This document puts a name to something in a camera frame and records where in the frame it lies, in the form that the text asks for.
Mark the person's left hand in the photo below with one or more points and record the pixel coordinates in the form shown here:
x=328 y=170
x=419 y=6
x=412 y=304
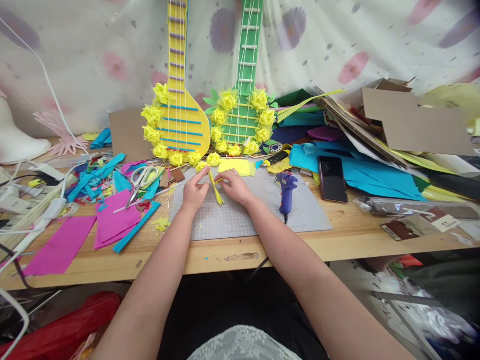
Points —
x=193 y=193

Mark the person's right hand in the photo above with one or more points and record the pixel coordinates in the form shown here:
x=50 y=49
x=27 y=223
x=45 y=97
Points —
x=240 y=191

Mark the person's left index finger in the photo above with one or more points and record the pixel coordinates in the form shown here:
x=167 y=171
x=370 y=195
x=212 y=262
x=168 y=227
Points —
x=204 y=174

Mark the person's right thumb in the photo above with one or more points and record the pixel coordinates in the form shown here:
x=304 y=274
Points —
x=225 y=183

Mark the person's left thumb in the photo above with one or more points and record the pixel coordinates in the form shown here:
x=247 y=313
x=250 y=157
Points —
x=206 y=188

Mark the person's right index finger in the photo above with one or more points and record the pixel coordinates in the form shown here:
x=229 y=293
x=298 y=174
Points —
x=228 y=173

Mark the yellow paper strip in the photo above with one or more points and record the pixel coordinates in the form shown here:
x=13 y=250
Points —
x=216 y=190

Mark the yellow paper square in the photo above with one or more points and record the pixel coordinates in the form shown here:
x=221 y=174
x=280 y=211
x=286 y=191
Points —
x=237 y=167

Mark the loose yellow paper flower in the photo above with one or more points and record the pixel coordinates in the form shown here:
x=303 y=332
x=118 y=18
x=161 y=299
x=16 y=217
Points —
x=213 y=159

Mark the grey cutting mat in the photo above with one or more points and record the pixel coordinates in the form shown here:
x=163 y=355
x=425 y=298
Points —
x=247 y=210

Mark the yellow black utility knife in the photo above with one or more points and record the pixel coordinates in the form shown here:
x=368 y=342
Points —
x=276 y=158

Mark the patterned tape roll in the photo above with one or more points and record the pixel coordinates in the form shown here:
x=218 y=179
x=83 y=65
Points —
x=275 y=146

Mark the yellow paper scrap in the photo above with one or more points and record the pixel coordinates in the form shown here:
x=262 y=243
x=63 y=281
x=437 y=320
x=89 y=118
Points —
x=161 y=224

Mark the purple glue gun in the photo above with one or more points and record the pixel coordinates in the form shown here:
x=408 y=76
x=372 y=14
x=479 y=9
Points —
x=287 y=193

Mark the green paper guitar with flowers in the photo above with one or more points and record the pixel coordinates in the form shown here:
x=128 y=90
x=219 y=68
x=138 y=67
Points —
x=243 y=112

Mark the yellow paper guitar with flowers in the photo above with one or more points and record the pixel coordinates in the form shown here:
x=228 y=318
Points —
x=178 y=108

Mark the long blue paper strip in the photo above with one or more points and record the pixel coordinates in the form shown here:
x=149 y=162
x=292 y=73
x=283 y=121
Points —
x=137 y=227

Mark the brown cardboard sheet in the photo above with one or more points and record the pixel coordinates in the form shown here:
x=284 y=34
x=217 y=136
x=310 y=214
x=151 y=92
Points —
x=125 y=135

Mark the pile of coloured paper scraps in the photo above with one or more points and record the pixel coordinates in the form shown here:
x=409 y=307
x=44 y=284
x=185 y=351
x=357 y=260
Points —
x=108 y=176

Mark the small magenta paper sheet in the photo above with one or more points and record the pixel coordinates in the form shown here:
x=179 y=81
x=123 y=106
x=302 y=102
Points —
x=116 y=221

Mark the black smartphone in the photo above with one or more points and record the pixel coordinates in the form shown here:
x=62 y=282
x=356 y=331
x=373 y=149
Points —
x=332 y=179

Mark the pile of coloured paper sheets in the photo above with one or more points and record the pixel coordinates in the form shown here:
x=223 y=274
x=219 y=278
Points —
x=348 y=150

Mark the person's body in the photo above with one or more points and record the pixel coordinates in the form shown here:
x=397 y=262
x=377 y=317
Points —
x=240 y=318

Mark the pink paper flower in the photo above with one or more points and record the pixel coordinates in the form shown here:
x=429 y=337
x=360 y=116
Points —
x=62 y=133

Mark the large magenta paper sheet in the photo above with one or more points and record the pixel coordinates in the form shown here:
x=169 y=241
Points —
x=60 y=245

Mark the floral white curtain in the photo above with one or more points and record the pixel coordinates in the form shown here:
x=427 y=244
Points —
x=337 y=41

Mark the stack of cardboard sheets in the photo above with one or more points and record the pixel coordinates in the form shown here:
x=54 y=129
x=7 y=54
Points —
x=393 y=123

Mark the brown card tag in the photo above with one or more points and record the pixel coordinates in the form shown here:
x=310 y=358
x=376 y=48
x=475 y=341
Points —
x=399 y=230

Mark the white foam head form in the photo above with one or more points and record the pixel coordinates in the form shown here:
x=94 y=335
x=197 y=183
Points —
x=18 y=138

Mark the white power strip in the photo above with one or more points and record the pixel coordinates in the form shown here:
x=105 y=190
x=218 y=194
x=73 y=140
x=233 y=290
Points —
x=15 y=195

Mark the clear plastic bag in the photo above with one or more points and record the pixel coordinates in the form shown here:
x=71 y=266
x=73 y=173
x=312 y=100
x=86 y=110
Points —
x=416 y=208

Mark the red plastic bag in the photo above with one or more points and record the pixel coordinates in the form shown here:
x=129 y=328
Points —
x=60 y=330

